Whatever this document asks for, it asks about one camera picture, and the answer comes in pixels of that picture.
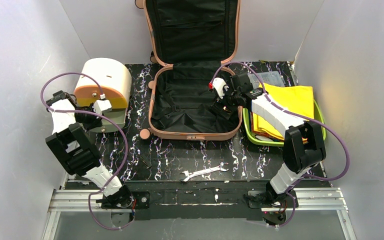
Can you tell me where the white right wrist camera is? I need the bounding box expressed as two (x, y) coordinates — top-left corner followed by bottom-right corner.
(208, 77), (230, 99)

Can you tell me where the silver open-end wrench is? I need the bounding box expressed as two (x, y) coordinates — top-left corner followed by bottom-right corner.
(180, 162), (229, 182)

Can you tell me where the yellow snack packet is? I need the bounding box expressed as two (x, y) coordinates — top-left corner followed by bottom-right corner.
(264, 83), (314, 142)

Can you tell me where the aluminium frame rail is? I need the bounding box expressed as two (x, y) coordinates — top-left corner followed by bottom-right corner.
(41, 173), (134, 240)

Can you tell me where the cream cylindrical drum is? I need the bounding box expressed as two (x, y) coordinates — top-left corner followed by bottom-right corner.
(74, 57), (132, 129)

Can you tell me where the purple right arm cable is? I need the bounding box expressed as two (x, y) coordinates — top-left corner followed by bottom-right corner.
(210, 61), (351, 229)

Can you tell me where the white printed garment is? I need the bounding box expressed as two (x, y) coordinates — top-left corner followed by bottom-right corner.
(254, 134), (279, 142)

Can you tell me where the clear plastic screw box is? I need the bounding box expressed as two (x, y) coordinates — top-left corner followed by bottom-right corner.
(247, 71), (286, 89)

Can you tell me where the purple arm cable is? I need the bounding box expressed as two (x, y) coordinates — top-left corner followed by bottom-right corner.
(40, 72), (130, 231)
(210, 61), (351, 229)

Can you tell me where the green plastic tray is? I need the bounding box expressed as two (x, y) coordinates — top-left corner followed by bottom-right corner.
(242, 100), (325, 148)

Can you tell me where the pink hard-shell suitcase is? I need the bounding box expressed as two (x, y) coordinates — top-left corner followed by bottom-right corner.
(136, 0), (243, 141)

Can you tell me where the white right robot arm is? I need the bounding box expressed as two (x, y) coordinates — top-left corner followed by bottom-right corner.
(208, 74), (327, 198)

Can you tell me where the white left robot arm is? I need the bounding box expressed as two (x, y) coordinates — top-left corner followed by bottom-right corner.
(45, 90), (131, 200)

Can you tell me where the round copper compact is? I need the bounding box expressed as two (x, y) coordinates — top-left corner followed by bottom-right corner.
(223, 106), (231, 113)

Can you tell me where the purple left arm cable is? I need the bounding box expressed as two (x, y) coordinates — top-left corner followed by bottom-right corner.
(40, 72), (130, 231)

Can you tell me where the black spring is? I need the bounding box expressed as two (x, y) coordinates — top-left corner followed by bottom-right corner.
(138, 155), (152, 169)

